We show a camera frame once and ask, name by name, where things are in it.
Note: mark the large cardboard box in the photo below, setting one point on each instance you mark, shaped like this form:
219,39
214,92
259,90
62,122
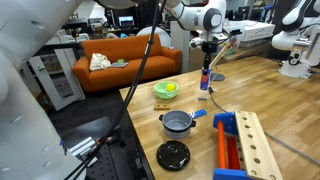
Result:
245,53

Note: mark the orange sofa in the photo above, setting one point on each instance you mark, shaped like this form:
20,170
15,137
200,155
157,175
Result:
156,66

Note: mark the light green bowl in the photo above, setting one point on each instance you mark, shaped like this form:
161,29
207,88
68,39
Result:
160,92

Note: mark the white panel cart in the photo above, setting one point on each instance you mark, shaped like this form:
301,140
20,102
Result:
63,83

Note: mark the black flat platform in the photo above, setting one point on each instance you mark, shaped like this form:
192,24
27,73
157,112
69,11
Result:
75,23

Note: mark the blue bottle with white cap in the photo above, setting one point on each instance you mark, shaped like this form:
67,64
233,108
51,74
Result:
205,81

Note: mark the white support column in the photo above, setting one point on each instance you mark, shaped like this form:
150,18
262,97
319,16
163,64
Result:
181,53

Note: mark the blue toy brick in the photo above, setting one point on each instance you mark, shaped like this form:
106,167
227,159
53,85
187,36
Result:
198,113

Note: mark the small green cup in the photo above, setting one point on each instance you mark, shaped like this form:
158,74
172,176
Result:
120,61

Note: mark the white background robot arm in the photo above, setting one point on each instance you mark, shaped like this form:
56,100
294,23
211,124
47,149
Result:
293,40

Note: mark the white round chair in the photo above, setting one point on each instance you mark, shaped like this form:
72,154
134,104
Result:
160,35

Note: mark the computer monitor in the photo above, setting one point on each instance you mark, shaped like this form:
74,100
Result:
126,21

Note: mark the small flat wooden block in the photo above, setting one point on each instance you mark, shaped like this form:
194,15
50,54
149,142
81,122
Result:
161,107

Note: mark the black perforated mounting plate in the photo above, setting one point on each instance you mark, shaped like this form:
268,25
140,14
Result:
110,163

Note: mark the white flat box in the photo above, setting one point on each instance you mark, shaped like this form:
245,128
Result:
256,30

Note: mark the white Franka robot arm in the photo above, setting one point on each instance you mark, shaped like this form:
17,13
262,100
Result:
26,100

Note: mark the black pot lid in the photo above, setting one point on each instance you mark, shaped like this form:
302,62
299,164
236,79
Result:
173,155

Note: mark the wooden desk lamp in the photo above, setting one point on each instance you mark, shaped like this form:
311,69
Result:
218,77

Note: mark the small grey screw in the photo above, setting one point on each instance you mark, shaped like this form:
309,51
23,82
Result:
201,98

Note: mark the grey cooking pot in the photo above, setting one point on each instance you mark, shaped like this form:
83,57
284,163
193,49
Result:
176,128

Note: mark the wooden peg rack with blue ends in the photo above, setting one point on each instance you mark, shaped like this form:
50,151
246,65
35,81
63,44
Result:
251,146

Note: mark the cream cloth bag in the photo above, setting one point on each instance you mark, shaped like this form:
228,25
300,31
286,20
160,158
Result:
99,62

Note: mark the yellow ball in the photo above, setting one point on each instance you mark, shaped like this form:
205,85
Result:
170,87

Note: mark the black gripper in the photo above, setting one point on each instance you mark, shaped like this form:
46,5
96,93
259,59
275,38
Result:
208,47

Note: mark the aluminium bracket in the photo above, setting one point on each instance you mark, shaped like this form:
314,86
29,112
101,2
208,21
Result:
83,148

